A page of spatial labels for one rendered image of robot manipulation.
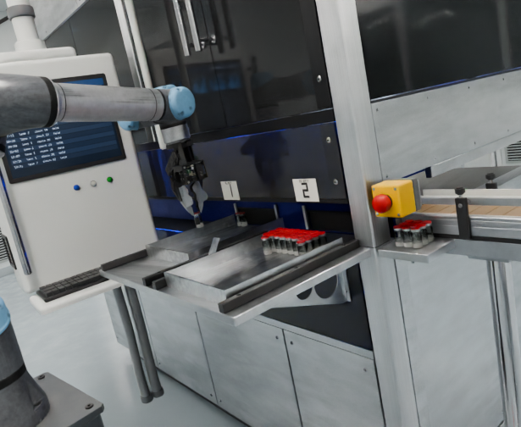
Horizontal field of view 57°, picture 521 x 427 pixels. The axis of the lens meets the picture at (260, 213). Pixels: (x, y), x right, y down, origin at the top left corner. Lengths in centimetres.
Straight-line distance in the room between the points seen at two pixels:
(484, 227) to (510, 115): 67
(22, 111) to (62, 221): 86
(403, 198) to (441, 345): 52
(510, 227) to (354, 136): 37
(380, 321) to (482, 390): 55
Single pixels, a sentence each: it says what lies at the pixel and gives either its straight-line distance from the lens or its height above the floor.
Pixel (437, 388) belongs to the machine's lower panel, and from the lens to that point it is 146.
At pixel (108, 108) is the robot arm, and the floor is 130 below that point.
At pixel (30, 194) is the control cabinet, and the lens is 177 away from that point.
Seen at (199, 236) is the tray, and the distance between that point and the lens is 160.
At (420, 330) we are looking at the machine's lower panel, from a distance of 134.
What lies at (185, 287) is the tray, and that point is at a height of 89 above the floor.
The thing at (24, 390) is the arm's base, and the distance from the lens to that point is 98.
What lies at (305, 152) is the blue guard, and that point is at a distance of 122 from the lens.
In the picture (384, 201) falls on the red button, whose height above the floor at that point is 100.
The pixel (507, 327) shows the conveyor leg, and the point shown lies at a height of 67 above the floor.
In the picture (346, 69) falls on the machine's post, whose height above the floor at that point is 129.
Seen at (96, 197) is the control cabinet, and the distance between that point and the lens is 182.
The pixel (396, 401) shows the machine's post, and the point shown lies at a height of 48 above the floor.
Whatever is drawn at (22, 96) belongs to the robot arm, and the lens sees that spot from 99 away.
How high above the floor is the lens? 123
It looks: 11 degrees down
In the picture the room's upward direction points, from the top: 12 degrees counter-clockwise
